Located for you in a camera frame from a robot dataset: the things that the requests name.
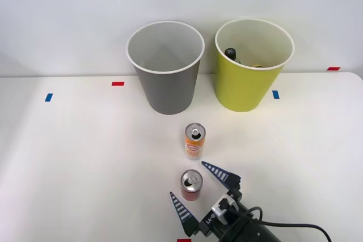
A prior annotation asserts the red drink can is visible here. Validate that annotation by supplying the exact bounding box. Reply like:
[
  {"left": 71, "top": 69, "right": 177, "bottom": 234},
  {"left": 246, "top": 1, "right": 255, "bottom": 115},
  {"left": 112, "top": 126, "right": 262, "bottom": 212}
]
[{"left": 180, "top": 169, "right": 204, "bottom": 202}]

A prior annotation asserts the yellow-green plastic waste bin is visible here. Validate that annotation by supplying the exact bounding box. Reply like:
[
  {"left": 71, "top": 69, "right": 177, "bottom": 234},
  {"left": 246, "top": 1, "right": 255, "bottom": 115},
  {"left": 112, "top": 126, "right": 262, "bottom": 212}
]
[{"left": 214, "top": 18, "right": 295, "bottom": 113}]

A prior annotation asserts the orange drink can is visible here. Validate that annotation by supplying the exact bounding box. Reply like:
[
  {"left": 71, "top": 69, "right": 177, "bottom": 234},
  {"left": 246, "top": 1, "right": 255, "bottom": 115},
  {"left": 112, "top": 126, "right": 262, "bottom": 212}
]
[{"left": 184, "top": 123, "right": 207, "bottom": 161}]

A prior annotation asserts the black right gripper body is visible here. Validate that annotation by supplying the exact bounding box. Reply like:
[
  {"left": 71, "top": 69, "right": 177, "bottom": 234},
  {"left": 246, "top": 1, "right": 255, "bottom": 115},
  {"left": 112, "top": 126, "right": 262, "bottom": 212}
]
[{"left": 198, "top": 188, "right": 250, "bottom": 242}]

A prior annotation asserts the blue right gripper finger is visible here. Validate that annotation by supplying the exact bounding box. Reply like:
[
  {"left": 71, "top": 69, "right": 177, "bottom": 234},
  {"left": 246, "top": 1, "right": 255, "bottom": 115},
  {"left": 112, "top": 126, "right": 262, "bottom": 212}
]
[
  {"left": 201, "top": 161, "right": 243, "bottom": 190},
  {"left": 169, "top": 191, "right": 200, "bottom": 237}
]

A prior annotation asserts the bottle with black cap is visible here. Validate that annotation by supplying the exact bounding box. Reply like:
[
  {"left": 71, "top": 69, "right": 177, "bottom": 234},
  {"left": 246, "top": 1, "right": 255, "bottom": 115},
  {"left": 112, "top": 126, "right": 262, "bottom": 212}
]
[{"left": 224, "top": 48, "right": 242, "bottom": 65}]

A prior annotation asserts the grey plastic waste bin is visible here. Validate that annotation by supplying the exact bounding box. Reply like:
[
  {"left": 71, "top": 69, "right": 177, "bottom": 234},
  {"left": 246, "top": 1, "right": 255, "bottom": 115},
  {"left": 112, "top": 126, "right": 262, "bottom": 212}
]
[{"left": 126, "top": 20, "right": 205, "bottom": 116}]

